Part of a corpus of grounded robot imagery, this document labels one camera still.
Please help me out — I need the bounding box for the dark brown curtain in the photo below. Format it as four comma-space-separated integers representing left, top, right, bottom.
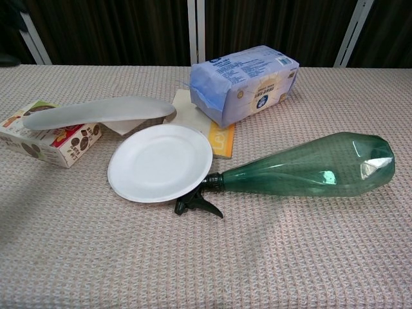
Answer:
0, 0, 412, 68

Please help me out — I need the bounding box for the blue tissue pack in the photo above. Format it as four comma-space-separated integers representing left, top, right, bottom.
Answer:
189, 44, 300, 129

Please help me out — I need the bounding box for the green plastic spray bottle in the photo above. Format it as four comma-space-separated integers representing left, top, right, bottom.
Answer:
174, 131, 396, 220

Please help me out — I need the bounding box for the white metal frame post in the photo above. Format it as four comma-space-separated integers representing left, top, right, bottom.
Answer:
333, 0, 375, 68
17, 11, 53, 66
188, 0, 206, 66

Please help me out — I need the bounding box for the beige paper sheet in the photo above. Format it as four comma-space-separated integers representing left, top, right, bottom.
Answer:
102, 89, 214, 137

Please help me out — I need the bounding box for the white snack box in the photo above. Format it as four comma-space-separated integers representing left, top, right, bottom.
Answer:
0, 100, 103, 169

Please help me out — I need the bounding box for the white paper plate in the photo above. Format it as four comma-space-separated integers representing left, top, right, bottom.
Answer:
107, 124, 214, 203

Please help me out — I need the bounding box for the pink woven tablecloth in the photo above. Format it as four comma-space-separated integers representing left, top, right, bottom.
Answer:
0, 64, 412, 309

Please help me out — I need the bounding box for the grey shoe insole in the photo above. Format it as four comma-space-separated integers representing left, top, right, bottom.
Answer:
22, 96, 176, 131

